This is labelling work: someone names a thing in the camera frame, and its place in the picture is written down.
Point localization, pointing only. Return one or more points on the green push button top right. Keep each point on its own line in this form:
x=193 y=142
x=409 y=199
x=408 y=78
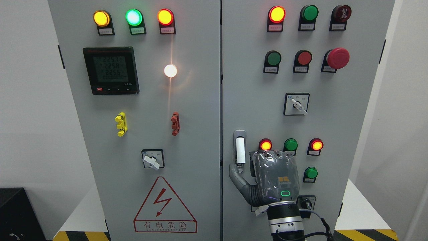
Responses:
x=307 y=20

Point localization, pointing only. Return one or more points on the green push button lower right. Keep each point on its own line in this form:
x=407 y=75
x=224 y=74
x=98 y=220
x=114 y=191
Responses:
x=310 y=175

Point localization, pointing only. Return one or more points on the red push button second row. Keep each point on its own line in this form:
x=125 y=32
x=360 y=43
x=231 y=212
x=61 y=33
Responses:
x=302 y=61

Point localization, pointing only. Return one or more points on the silver black robot forearm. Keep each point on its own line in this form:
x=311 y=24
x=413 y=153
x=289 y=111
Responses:
x=285 y=221

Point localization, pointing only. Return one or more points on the grey left cabinet door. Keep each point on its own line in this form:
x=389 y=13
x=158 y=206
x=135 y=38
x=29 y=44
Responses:
x=192 y=158

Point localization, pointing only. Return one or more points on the red emergency stop button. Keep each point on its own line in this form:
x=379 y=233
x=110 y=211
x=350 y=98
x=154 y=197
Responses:
x=335 y=59

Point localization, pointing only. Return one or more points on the red indicator light top left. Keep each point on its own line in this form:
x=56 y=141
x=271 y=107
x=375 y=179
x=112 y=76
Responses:
x=166 y=21

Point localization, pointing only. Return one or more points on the black box lower left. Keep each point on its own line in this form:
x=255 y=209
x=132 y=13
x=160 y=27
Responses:
x=18 y=221

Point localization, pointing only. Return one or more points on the black key selector switch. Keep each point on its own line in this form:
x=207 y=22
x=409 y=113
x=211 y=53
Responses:
x=306 y=202

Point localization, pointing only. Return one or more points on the green indicator light middle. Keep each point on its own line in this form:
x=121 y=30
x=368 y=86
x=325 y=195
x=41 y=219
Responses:
x=290 y=146

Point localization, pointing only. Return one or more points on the red indicator light middle left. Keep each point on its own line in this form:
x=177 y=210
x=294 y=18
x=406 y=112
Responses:
x=265 y=144

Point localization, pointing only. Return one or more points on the black digital power meter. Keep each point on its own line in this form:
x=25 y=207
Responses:
x=111 y=70

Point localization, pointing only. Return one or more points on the green push button second row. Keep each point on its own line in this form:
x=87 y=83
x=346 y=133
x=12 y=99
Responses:
x=271 y=62

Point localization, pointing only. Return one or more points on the red electrical hazard warning sticker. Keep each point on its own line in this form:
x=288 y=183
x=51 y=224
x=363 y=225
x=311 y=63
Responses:
x=164 y=211

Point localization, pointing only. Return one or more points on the white indicator light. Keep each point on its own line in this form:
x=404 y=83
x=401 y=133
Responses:
x=170 y=70

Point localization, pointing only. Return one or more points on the lower white rotary selector switch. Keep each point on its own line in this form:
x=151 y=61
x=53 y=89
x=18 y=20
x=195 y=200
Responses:
x=259 y=210

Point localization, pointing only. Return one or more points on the grey robotic right hand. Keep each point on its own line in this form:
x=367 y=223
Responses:
x=276 y=176

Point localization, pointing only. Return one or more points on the red indicator light middle right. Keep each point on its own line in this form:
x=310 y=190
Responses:
x=315 y=146

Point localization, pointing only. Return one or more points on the upper right rotary selector switch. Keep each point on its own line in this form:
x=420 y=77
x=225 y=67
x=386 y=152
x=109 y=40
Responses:
x=296 y=104

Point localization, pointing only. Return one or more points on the silver cabinet door handle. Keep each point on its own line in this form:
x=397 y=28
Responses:
x=239 y=141

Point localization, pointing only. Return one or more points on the red indicator light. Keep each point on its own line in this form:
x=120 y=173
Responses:
x=315 y=146
x=275 y=19
x=265 y=144
x=166 y=21

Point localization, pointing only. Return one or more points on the dark red buzzer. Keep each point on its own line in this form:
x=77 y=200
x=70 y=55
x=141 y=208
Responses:
x=339 y=17

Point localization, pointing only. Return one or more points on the green indicator light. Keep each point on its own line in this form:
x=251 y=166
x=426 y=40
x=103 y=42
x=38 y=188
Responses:
x=290 y=146
x=135 y=22

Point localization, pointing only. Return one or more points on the yellow indicator light top left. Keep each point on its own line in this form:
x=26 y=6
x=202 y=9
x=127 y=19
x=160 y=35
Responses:
x=103 y=22

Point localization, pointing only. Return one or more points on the left door rotary selector switch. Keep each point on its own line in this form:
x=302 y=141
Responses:
x=153 y=158

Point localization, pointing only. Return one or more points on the green indicator light top left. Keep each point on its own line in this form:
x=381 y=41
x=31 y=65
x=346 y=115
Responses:
x=135 y=22

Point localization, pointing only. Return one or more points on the green push button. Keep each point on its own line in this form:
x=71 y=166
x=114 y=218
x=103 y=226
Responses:
x=310 y=175
x=307 y=20

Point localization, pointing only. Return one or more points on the grey right cabinet door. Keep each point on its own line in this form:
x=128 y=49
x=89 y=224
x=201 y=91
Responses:
x=297 y=77

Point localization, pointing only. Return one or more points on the grey cabinet door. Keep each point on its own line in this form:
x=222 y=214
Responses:
x=297 y=77
x=192 y=158

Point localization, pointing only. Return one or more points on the red indicator light top right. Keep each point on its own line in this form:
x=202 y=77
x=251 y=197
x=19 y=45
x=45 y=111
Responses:
x=275 y=19

